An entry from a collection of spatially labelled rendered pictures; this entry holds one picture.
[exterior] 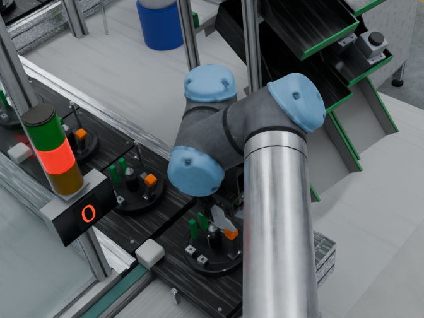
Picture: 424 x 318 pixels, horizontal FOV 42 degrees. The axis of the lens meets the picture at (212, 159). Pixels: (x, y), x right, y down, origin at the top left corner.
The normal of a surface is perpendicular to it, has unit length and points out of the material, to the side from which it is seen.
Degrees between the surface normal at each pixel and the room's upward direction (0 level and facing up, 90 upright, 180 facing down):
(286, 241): 15
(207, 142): 55
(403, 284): 0
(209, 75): 0
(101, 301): 0
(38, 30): 90
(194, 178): 90
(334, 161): 45
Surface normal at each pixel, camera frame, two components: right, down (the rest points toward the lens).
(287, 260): 0.09, -0.57
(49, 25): 0.73, 0.42
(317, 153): 0.34, -0.13
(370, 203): -0.11, -0.70
